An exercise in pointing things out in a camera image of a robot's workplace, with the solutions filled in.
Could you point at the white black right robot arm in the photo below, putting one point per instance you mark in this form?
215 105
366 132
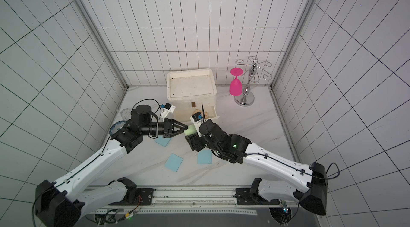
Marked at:
304 184

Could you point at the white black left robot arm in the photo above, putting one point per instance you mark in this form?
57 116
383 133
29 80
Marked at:
63 202

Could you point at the blue sticky note center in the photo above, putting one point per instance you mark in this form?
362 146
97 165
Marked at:
204 157

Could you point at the blue sticky note lower left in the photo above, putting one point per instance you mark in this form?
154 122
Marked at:
173 163

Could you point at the clear upturned glass cup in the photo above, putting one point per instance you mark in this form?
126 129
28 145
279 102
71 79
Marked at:
126 114

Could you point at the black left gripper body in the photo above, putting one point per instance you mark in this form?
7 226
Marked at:
164 128

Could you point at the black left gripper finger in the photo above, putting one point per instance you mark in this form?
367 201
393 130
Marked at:
173 133
179 125

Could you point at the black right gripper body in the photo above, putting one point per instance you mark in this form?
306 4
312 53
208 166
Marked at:
197 142

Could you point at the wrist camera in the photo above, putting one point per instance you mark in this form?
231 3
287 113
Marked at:
197 120
166 109

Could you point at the green sticky note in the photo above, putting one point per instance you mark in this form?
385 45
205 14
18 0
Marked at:
191 130

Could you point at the pink wine glass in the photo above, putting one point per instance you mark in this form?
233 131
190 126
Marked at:
236 85

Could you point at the blue sticky note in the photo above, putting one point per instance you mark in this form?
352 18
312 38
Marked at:
204 157
173 163
162 141

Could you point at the white plastic drawer cabinet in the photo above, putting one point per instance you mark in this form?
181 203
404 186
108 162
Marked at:
187 89

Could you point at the blue white patterned plate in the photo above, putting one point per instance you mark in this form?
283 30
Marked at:
116 127

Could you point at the blue sticky note upper left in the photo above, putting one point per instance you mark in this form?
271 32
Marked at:
162 141

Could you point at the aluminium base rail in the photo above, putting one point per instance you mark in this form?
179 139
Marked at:
192 198

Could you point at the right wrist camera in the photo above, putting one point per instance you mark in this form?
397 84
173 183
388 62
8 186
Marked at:
197 120

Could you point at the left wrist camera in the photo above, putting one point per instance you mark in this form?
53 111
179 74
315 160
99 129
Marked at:
166 109

